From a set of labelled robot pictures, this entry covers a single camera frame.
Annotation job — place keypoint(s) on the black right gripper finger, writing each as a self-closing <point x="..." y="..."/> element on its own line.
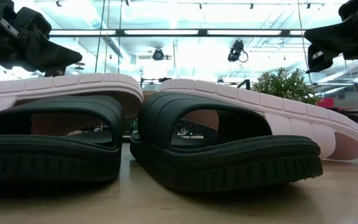
<point x="319" y="60"/>
<point x="337" y="37"/>

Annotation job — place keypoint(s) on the black foam slide sandal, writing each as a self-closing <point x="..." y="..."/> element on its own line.
<point x="228" y="168"/>
<point x="42" y="161"/>

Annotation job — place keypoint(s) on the black aluminium rig frame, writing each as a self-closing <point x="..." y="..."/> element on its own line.
<point x="202" y="32"/>

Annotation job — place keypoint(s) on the pink foam slide sandal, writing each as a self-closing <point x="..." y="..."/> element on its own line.
<point x="73" y="84"/>
<point x="291" y="107"/>

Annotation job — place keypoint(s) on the black overhead camera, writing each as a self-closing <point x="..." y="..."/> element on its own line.
<point x="236" y="51"/>

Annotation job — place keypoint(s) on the green potted plant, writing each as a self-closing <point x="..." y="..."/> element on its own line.
<point x="284" y="85"/>

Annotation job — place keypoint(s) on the red storage bin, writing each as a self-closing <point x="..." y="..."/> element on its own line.
<point x="325" y="102"/>

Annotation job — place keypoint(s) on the round black ceiling lamp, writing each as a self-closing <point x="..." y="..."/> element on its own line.
<point x="158" y="54"/>

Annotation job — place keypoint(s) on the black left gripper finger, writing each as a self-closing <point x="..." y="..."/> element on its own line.
<point x="55" y="72"/>
<point x="51" y="56"/>

